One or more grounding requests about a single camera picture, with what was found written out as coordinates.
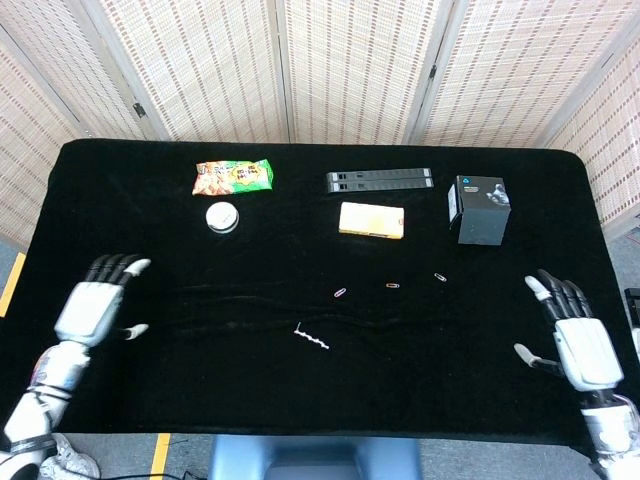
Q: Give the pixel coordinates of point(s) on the black velvet tablecloth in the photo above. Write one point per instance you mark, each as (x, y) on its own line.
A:
(320, 390)

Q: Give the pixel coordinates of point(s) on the black device on floor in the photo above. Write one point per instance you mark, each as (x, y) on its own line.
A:
(633, 305)

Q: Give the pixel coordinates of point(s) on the white sneaker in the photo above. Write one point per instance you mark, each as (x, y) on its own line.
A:
(72, 462)

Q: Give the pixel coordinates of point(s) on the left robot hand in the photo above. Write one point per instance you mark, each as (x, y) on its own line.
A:
(90, 310)

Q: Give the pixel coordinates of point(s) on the yellow floor tape strip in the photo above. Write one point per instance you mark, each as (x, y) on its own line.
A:
(160, 457)
(12, 287)

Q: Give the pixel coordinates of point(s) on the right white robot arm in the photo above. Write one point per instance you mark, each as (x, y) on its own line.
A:
(612, 430)

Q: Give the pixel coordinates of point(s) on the metal screen hinge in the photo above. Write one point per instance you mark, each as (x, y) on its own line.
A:
(139, 110)
(433, 70)

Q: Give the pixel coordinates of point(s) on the green orange snack bag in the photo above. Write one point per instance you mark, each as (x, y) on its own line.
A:
(232, 176)

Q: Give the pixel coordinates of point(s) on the yellow rectangular box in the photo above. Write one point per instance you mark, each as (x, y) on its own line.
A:
(370, 219)

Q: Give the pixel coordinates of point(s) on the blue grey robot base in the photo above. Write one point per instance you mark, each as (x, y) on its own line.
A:
(320, 457)

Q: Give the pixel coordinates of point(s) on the woven bamboo screen panel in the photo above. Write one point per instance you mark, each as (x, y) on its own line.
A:
(30, 165)
(200, 70)
(350, 70)
(520, 75)
(610, 165)
(65, 65)

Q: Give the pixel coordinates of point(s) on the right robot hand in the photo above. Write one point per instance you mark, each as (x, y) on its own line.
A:
(587, 350)

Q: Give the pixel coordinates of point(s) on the black cardboard product box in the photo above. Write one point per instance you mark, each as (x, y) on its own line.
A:
(482, 220)

